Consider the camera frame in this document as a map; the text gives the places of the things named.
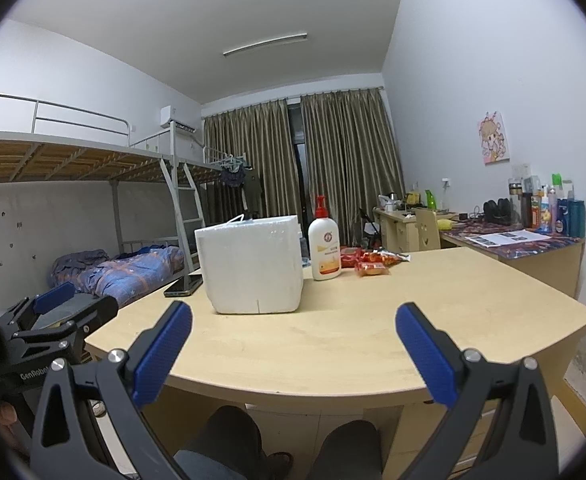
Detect black headphones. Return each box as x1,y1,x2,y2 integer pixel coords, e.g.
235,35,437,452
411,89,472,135
483,198,514,225

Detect row of toiletry bottles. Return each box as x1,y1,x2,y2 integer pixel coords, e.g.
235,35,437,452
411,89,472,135
508,172,586,238

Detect blue patterned quilt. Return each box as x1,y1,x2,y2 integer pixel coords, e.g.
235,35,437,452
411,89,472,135
50,246,186,308

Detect white foam box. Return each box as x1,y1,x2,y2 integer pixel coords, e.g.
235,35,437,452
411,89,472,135
194,215,304,315

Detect person's left leg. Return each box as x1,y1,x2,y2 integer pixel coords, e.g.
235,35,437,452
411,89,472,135
173,405,268,480

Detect cartoon wall poster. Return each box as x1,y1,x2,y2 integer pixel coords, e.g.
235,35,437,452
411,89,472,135
478,110,510,166

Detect person's right leg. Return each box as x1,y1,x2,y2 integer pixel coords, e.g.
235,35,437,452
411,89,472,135
318,420,384,480

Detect brown curtain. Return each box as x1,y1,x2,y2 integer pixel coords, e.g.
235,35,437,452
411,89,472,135
300,87,406,253
203,99,304,221

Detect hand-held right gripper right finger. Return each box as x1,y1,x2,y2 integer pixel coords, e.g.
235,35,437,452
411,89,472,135
395,302,560,480

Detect white lotion pump bottle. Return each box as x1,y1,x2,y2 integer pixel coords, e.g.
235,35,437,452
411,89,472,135
308,195,344,282

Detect black smartphone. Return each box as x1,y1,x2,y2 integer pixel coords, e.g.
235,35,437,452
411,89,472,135
163,274,204,298

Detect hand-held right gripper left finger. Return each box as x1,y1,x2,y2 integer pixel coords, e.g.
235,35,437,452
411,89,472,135
30,301,194,480

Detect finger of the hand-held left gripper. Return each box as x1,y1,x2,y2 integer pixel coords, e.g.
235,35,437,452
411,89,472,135
0,281,77,332
12,295,120,357

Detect light wooden desk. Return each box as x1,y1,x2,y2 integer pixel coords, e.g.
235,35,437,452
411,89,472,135
373,207,456,253

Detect person's leg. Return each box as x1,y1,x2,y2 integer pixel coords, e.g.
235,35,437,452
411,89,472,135
318,420,384,480
173,405,268,480

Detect wooden chair with face cutout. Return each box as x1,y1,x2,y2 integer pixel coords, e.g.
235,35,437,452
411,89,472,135
414,207,442,251

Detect olive hanging jacket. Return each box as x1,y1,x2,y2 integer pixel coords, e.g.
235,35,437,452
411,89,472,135
243,169,264,213

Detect white air conditioner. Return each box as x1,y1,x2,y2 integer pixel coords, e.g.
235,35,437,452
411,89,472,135
159,105,198,133

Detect ceiling tube light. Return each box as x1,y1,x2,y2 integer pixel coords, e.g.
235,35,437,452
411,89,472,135
223,33,308,57

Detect white snack packet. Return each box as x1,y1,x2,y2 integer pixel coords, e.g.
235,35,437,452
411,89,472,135
370,249,412,264

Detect black folding chair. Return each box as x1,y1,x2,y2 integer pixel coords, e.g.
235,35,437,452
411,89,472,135
358,207,380,250

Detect white metal bunk bed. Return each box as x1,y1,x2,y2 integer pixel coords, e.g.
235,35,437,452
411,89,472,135
173,125,254,226
0,65,204,321

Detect desk with patterned cover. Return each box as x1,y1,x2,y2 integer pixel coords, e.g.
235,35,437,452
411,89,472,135
440,225,586,301

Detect white printed paper sheet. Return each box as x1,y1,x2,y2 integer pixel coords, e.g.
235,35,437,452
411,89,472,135
465,229,551,248

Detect brown shoe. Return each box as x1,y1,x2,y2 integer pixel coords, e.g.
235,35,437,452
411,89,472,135
268,452,294,476

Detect dark hanging garment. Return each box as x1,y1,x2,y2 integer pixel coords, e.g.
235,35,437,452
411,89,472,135
218,167,248,190

